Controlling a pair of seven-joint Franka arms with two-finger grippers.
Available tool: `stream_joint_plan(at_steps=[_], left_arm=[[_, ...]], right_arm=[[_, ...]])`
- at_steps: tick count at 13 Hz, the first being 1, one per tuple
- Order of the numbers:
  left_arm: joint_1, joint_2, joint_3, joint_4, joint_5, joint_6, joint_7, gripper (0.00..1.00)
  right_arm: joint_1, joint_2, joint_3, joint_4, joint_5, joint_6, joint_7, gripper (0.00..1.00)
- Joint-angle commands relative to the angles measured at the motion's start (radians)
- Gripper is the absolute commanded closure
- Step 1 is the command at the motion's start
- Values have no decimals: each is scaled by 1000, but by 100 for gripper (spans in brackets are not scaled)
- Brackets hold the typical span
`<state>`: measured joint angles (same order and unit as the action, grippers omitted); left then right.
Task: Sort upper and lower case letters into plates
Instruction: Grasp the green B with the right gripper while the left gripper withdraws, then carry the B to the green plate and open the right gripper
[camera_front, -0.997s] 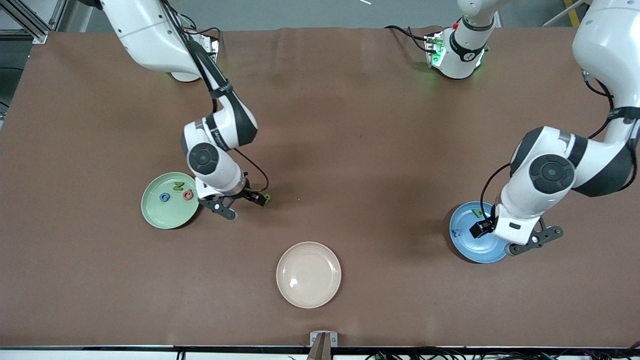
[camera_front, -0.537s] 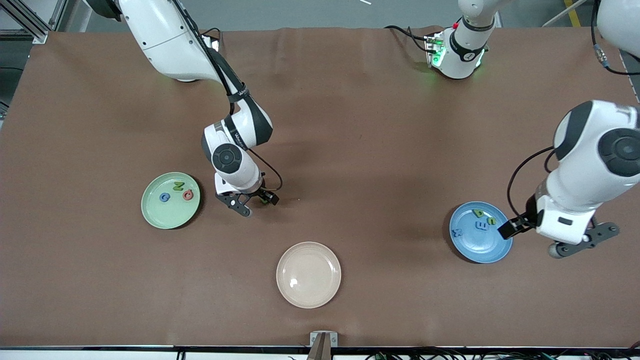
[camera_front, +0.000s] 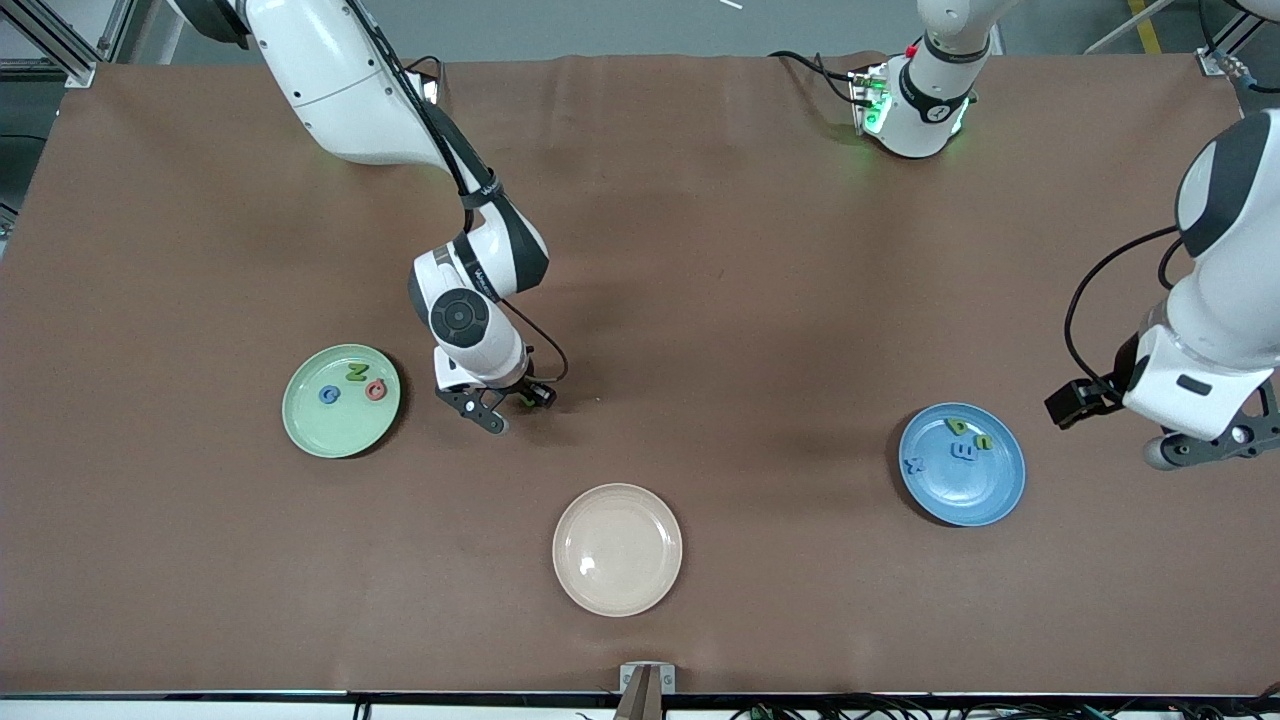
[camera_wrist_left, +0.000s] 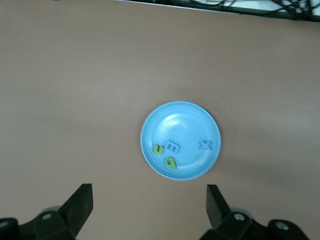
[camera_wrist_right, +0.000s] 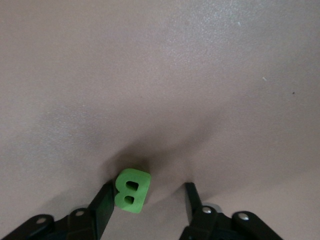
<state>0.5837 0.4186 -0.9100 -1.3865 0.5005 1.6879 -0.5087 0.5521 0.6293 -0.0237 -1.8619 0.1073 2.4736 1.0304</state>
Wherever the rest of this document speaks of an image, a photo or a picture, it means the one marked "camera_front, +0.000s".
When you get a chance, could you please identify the brown table cover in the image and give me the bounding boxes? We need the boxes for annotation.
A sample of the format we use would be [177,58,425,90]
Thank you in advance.
[0,50,1280,698]

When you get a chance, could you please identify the black left base cable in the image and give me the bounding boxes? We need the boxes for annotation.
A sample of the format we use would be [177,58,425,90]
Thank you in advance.
[768,48,863,106]

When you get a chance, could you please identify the beige plate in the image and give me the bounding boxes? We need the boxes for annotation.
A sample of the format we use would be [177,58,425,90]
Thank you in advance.
[552,483,684,618]

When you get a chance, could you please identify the black right base cable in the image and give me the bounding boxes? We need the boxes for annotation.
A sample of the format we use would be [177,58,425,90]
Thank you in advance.
[400,52,446,101]

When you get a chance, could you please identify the aluminium corner profile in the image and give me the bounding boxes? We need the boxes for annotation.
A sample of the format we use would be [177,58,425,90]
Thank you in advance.
[1198,18,1256,79]

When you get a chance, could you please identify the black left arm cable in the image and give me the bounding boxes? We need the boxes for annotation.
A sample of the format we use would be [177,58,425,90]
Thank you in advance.
[1063,225,1201,393]

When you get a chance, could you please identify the blue plate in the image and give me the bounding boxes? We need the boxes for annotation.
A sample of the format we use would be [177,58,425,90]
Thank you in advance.
[897,402,1027,528]

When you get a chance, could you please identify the light green plate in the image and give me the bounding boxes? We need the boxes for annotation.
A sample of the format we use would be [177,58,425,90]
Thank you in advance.
[282,344,402,460]

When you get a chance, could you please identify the black base cable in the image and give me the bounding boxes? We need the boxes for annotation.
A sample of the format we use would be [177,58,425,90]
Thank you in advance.
[400,52,446,101]
[768,48,863,106]

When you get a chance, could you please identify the left arm base connector panel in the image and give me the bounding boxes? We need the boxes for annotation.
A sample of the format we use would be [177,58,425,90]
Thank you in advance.
[848,62,893,136]

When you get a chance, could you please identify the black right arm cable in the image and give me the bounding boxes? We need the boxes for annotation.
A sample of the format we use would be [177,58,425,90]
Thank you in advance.
[345,0,570,389]

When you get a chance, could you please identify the tan camera pole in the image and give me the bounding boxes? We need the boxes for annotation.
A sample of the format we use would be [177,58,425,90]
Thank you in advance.
[612,667,665,720]

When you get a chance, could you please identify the aluminium frame struts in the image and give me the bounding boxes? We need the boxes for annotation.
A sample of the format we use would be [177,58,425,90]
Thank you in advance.
[0,0,136,89]

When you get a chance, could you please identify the grey metal camera bracket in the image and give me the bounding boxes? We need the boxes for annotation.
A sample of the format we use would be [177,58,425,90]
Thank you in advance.
[619,661,677,695]

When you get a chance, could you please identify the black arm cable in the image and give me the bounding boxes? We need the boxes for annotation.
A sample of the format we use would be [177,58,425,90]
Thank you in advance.
[345,0,570,389]
[1063,225,1201,393]

